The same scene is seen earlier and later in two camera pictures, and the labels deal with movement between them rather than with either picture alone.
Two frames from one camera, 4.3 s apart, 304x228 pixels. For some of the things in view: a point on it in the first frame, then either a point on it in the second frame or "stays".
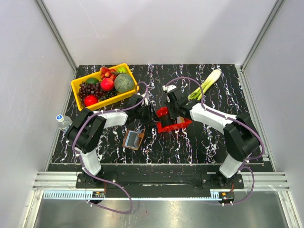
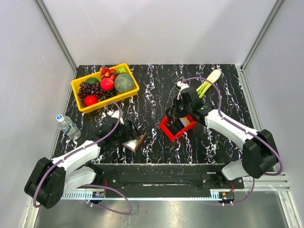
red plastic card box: (164, 112) → (164, 124)
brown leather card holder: (133, 139) stays
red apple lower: (90, 99) stays
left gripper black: (150, 118) → (134, 133)
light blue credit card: (131, 136) stays
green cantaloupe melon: (123, 83) stays
